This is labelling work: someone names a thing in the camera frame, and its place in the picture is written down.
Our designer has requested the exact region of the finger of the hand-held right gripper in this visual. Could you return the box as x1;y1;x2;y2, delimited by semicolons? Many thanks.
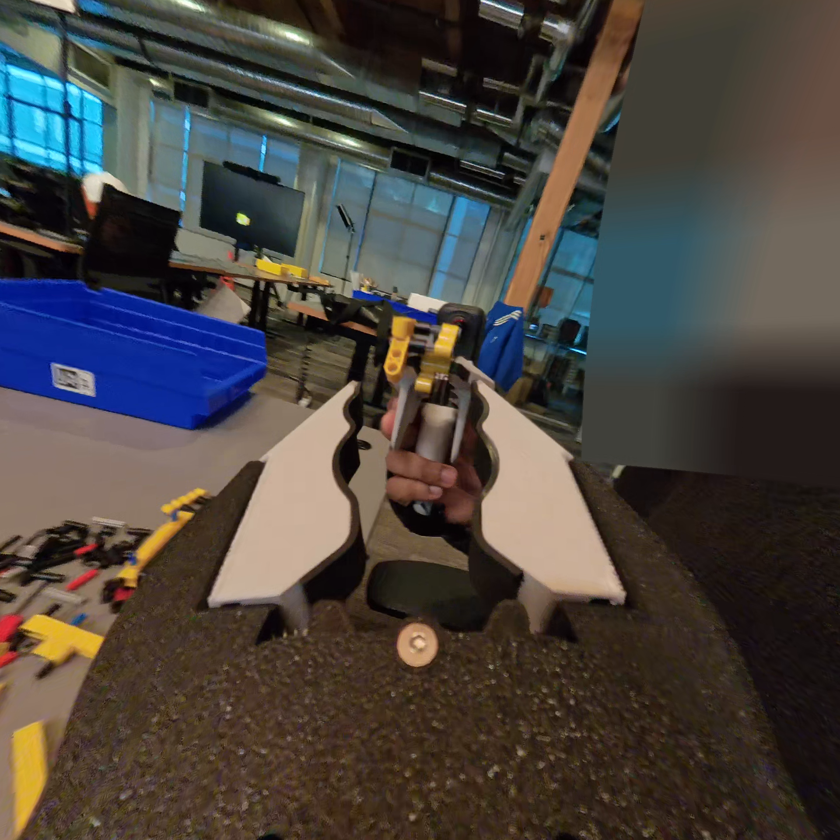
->
451;357;501;455
386;371;420;455

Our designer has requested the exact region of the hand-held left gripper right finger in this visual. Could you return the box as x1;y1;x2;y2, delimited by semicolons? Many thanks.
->
471;381;627;635

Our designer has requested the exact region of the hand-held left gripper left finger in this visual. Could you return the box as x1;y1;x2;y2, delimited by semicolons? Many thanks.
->
207;379;366;634

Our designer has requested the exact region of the yellow toy brick assembly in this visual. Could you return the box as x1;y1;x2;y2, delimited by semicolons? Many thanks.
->
384;315;460;395

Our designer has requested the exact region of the person's right hand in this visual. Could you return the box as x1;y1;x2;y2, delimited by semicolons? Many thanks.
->
381;403;490;525

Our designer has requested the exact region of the blue jacket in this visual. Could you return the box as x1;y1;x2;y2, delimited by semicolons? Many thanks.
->
478;302;527;392

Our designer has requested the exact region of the glass display shelving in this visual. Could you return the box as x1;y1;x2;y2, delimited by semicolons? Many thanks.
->
525;315;592;395

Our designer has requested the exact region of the yellow studded toy plate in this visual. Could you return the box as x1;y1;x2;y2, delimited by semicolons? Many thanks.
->
161;487;211;517

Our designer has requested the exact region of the black bag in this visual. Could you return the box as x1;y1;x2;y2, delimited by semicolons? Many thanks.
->
322;293;395;329

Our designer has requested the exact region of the small wooden desk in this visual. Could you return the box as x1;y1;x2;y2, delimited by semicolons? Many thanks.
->
287;301;395;401

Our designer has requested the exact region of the long yellow toy beam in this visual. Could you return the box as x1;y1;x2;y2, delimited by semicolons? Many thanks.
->
117;511;194;589

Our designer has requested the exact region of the black light stand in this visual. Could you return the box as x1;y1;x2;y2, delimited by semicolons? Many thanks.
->
335;203;358;280

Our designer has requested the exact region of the white leaning board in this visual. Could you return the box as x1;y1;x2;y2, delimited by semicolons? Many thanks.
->
197;283;252;322

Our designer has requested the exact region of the pile of black red pins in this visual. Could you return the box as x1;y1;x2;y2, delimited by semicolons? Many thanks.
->
0;517;155;677

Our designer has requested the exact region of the blue plastic bin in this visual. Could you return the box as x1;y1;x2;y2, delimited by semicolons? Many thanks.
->
0;279;269;431

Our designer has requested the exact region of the long wooden desk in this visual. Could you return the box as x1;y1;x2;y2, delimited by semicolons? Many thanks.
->
0;220;332;329

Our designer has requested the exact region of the black monitor on stand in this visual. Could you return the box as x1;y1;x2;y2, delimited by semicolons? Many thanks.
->
199;159;307;260

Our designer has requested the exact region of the yellow toy angle piece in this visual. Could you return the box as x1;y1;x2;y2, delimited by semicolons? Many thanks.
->
18;612;107;665

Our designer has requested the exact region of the black office chair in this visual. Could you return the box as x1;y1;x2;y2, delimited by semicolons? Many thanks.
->
82;184;181;293

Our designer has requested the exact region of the yellow toy wedge panel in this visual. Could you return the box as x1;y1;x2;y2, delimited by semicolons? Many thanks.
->
10;721;52;840

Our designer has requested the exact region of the wooden post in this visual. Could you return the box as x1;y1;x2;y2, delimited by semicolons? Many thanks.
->
504;0;647;309

